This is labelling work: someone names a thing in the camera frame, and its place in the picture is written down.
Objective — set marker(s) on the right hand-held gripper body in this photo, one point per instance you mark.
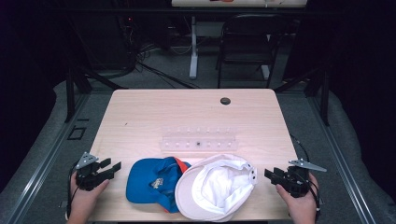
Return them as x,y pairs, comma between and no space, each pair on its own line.
295,183

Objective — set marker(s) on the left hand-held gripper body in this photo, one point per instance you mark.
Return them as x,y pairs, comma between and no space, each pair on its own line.
88,177

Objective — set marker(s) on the blue and orange cap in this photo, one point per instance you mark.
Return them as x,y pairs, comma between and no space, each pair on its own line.
146,183

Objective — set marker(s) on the white cap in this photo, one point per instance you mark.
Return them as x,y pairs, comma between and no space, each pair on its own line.
214,189

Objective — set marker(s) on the person's left hand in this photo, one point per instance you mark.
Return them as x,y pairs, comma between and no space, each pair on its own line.
84,200

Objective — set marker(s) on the person's right hand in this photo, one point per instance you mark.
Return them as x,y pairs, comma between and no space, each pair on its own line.
300,207

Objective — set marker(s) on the grey tape strip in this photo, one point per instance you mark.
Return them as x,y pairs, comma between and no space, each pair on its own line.
63,204

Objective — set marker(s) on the dark round table grommet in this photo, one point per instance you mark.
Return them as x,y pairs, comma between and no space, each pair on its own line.
225,100

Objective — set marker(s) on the white desk leg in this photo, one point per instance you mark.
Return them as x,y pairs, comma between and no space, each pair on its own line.
194,62

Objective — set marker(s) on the black folding chair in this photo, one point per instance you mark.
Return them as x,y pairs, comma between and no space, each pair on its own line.
246,40

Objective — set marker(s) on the aluminium floor rail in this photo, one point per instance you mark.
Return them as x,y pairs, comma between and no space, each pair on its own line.
342,165
40,165

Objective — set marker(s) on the black frame stand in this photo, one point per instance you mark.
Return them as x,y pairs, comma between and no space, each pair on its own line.
70,93
325,99

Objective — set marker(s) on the black horizontal frame bar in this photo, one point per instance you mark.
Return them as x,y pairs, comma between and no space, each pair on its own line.
155,11

